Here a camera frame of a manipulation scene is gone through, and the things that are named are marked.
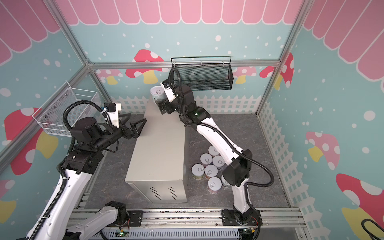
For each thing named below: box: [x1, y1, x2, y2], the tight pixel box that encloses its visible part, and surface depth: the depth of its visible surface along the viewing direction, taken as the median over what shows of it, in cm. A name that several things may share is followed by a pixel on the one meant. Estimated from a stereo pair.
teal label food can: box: [150, 85, 168, 103], surface depth 76 cm
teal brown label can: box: [212, 155, 225, 170], surface depth 90 cm
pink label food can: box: [207, 176, 222, 195], surface depth 82 cm
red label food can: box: [204, 164, 218, 180], surface depth 87 cm
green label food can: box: [191, 163, 205, 181], surface depth 87 cm
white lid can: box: [200, 153, 213, 165], surface depth 91 cm
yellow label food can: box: [208, 145, 219, 156], surface depth 96 cm
